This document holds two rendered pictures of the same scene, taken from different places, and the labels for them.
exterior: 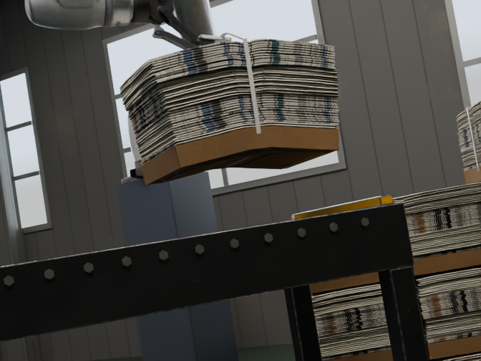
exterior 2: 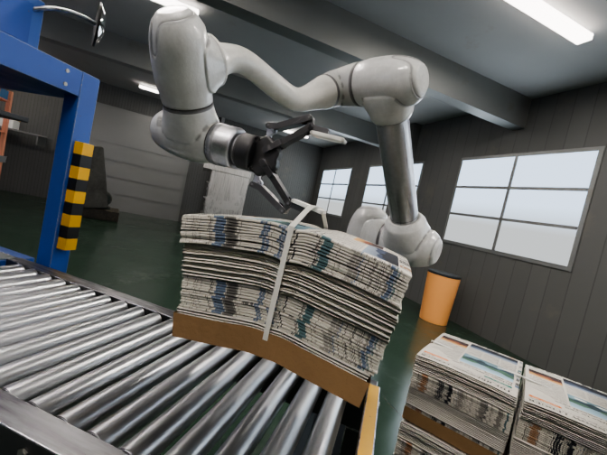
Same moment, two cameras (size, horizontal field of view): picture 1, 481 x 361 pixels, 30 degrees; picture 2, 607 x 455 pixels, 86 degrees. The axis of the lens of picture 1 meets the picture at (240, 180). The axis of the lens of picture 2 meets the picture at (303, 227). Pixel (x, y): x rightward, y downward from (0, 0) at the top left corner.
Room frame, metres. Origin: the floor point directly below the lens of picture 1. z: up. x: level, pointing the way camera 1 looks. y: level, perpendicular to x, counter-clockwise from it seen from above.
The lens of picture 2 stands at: (1.36, -0.37, 1.21)
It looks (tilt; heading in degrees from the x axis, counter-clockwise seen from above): 3 degrees down; 35
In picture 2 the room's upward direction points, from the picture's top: 12 degrees clockwise
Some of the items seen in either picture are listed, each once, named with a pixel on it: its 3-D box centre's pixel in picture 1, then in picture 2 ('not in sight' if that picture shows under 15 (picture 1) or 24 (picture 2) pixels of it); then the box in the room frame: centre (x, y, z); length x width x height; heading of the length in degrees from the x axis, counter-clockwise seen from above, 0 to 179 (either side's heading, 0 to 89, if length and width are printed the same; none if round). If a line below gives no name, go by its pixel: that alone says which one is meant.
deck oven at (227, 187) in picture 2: not in sight; (219, 202); (6.83, 6.20, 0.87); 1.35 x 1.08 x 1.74; 54
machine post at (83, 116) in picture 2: not in sight; (53, 256); (1.90, 1.25, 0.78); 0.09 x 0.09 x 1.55; 20
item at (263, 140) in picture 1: (235, 148); (289, 321); (1.91, 0.00, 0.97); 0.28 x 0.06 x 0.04; 21
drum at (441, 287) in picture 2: not in sight; (438, 296); (6.46, 0.62, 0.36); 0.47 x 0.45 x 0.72; 56
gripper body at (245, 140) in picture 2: (150, 5); (259, 154); (1.86, 0.13, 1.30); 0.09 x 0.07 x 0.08; 110
